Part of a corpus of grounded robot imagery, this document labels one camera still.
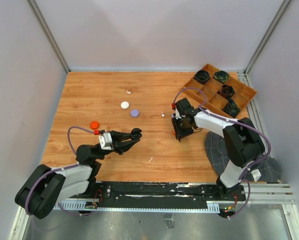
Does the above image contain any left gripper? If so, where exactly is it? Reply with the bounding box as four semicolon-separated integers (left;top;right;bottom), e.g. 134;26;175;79
95;130;140;160

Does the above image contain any black earbud case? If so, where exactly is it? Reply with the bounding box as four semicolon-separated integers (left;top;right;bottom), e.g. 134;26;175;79
130;128;142;140

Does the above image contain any orange earbud case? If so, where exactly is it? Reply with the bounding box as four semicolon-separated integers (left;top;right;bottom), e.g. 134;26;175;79
89;120;100;130

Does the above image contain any white earbud case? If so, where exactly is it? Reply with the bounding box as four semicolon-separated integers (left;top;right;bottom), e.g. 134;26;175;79
120;101;130;110

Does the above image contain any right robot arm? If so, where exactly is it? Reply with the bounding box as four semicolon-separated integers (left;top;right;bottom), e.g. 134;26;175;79
171;98;265;200

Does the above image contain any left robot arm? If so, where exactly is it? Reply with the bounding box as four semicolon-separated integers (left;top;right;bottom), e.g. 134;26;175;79
14;128;142;219

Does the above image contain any wooden divided tray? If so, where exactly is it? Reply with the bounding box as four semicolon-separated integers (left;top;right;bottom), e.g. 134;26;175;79
183;64;257;118

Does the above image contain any dark rolled cloth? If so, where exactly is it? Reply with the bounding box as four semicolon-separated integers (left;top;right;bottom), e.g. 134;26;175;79
193;70;211;85
222;98;241;118
213;70;230;84
217;84;236;100

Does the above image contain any grey checked cloth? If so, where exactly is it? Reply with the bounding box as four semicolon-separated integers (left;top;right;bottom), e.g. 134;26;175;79
204;131;282;184

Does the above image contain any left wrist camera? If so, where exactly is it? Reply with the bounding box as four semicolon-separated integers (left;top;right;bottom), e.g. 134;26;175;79
98;132;113;151

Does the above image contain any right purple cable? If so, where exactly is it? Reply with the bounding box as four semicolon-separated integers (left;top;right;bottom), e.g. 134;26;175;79
171;87;272;221

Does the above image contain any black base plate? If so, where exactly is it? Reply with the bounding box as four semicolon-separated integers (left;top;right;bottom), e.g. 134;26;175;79
83;181;246;207

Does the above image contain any grey cable duct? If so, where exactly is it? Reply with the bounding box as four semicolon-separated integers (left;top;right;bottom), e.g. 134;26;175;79
53;199;221;214

